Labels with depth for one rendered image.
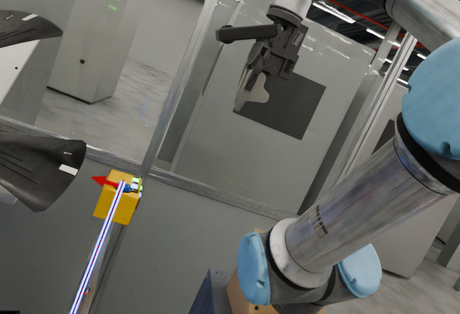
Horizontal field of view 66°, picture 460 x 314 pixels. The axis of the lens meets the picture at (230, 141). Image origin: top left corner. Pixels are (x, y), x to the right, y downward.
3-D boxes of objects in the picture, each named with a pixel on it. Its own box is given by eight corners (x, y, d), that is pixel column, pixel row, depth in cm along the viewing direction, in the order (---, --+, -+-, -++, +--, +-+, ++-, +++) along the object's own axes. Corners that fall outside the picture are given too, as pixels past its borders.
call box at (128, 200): (100, 197, 112) (111, 167, 110) (131, 206, 115) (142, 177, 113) (90, 220, 97) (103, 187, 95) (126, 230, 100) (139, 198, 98)
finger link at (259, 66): (252, 92, 69) (271, 50, 68) (245, 89, 69) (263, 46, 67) (247, 89, 74) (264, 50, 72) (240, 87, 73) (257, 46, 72)
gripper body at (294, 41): (287, 83, 71) (313, 25, 69) (249, 66, 68) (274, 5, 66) (276, 80, 78) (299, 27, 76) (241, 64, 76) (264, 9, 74)
